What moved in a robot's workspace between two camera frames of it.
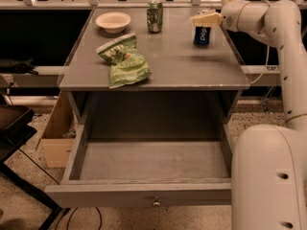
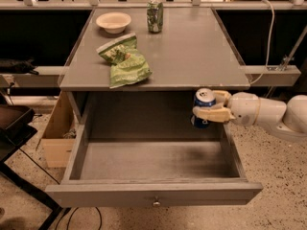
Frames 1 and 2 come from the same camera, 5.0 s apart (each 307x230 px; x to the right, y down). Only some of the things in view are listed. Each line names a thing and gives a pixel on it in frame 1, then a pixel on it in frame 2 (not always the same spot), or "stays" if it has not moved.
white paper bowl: (113, 22) stays
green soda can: (154, 14) stays
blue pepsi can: (201, 35) to (204, 97)
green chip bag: (128, 64) stays
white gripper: (230, 17) to (244, 108)
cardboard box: (60, 132) stays
